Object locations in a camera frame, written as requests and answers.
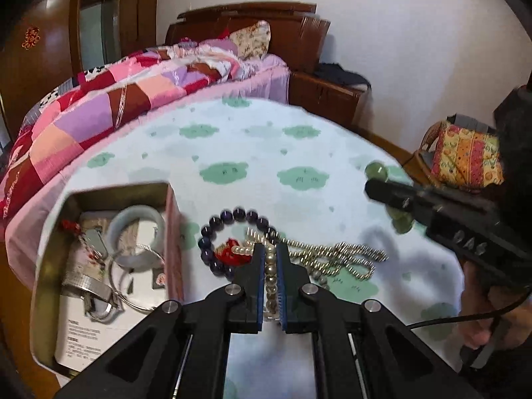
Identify colourful patterned cushion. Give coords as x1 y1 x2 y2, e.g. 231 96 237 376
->
430 120 504 190

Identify printed paper leaflet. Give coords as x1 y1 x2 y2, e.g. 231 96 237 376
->
54 210 171 372

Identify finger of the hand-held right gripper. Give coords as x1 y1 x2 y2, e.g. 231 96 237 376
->
364 178 437 217

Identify dark clothes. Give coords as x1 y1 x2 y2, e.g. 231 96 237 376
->
314 62 372 90

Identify white jade bangle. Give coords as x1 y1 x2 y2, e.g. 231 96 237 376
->
107 205 167 264

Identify wooden nightstand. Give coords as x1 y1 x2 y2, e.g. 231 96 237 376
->
289 70 370 127

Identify green bead bracelet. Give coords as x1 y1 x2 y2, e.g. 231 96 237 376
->
365 161 416 234

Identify wooden headboard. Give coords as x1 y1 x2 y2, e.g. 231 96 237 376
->
164 2 331 71

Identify patchwork quilt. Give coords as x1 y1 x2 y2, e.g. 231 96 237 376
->
0 37 250 217

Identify person's right hand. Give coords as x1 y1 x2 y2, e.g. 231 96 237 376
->
457 262 532 350

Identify large red knot charm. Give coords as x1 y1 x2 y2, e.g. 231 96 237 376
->
214 238 252 264

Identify pearl bracelet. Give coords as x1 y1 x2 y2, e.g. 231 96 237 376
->
233 243 280 321

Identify dark bead bracelet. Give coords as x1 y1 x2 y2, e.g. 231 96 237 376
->
199 207 278 277

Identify silver cuff bracelet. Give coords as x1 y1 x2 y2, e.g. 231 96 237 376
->
62 272 125 323

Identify bed with pink sheet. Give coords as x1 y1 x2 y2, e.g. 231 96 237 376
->
0 62 292 233

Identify floral pillow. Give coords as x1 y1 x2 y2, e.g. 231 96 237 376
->
228 20 272 61

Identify pearl necklace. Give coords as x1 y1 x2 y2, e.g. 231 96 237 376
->
245 228 389 292

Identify black cable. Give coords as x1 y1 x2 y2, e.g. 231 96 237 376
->
405 293 532 329

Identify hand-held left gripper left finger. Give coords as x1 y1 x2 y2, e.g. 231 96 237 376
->
54 243 267 399

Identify brown wooden wardrobe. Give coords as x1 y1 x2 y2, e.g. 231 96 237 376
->
0 0 161 142

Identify white green-patterned tablecloth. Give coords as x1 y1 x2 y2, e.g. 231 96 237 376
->
37 95 466 399

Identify thin silver bangle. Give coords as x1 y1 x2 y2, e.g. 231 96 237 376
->
109 244 167 313

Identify pink tin box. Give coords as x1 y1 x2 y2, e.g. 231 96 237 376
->
30 181 186 377

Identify rattan chair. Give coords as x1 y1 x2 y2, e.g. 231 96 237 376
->
411 120 503 192

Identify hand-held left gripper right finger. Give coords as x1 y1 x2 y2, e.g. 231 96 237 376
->
275 243 483 399

